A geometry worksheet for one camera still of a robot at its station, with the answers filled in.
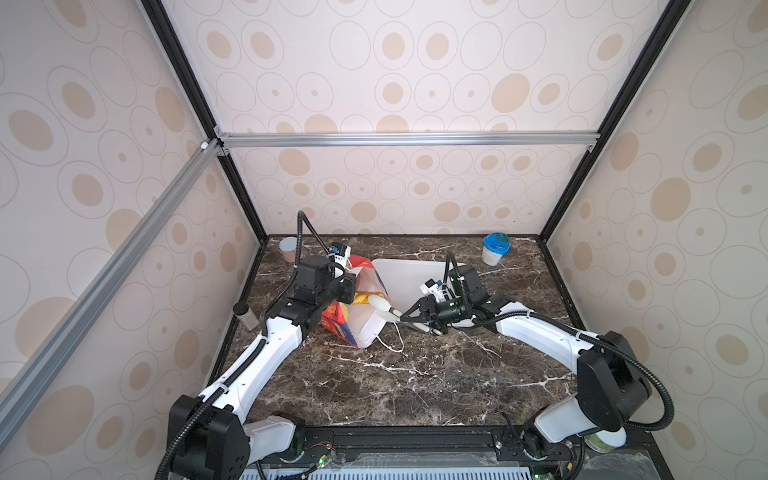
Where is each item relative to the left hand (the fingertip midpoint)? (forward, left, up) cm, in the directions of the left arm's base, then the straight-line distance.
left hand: (362, 271), depth 79 cm
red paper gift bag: (-5, +3, -20) cm, 21 cm away
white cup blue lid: (+23, -44, -16) cm, 53 cm away
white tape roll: (-36, -58, -17) cm, 71 cm away
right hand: (-12, -12, -7) cm, 18 cm away
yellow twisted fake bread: (0, +1, -14) cm, 14 cm away
